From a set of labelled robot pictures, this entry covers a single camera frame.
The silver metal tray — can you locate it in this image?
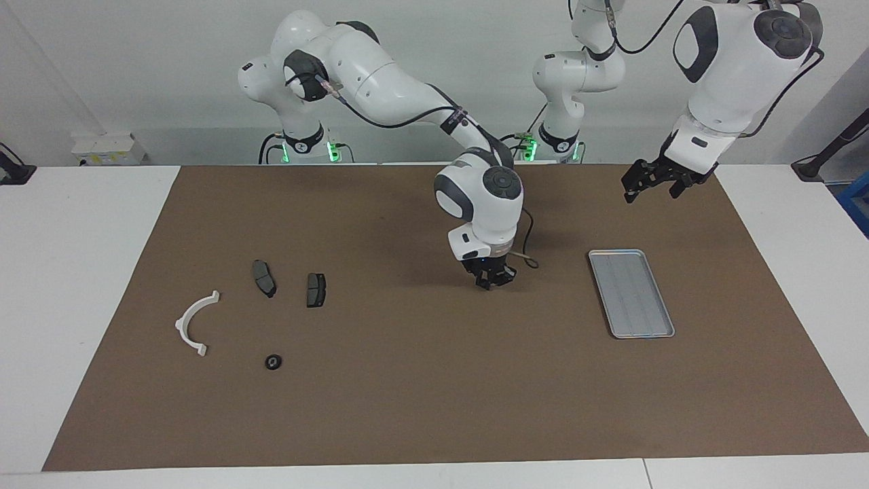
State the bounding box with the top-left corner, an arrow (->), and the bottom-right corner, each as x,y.
588,249 -> 676,339

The brown table mat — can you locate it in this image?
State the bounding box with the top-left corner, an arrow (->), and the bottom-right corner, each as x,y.
42,163 -> 869,471

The blue crate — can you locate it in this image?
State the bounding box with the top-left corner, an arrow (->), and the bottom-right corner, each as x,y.
836,171 -> 869,238

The dark grey curved brake pad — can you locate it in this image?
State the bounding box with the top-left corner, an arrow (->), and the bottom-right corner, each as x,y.
252,260 -> 277,298

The white box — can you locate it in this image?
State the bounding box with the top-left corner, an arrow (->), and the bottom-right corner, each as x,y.
71,132 -> 147,166

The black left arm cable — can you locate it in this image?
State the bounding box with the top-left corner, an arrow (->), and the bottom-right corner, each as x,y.
603,0 -> 826,138

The black base cable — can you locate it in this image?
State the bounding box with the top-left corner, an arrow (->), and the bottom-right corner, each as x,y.
499,102 -> 549,162
258,132 -> 284,165

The white curved plastic bracket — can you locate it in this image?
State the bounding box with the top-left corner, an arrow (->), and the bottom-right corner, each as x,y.
174,291 -> 221,357

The black clamp mount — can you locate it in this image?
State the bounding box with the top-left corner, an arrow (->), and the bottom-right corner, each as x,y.
0,143 -> 36,185

